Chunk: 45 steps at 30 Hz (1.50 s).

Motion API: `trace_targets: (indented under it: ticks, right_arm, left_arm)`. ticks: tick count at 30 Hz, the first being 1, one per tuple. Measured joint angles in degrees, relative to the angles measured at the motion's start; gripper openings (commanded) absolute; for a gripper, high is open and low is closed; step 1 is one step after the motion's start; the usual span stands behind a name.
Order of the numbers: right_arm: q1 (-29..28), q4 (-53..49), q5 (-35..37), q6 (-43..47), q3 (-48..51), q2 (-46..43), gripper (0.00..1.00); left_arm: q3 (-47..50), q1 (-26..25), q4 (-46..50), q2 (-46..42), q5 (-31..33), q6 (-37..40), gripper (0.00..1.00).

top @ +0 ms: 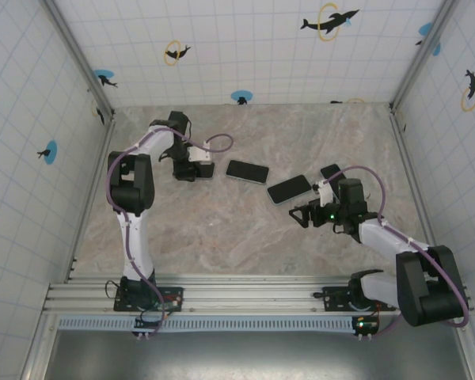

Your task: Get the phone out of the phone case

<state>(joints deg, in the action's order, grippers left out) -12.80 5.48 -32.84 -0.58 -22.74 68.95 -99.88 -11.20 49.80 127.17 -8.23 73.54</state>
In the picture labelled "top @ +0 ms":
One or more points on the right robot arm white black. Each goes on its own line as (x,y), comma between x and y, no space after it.
(384,233)

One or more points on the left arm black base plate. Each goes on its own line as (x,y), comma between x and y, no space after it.
(118,305)

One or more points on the aluminium table side rail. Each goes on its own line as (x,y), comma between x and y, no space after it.
(417,190)
(89,198)

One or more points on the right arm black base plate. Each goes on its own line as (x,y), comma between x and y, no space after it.
(332,301)

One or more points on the grey metal sheet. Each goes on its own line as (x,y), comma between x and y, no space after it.
(253,356)

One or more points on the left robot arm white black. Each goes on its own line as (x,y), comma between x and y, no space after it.
(136,245)

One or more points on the aluminium frame post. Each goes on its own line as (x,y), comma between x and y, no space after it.
(79,59)
(423,55)

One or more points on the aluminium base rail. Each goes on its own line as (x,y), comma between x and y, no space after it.
(253,293)

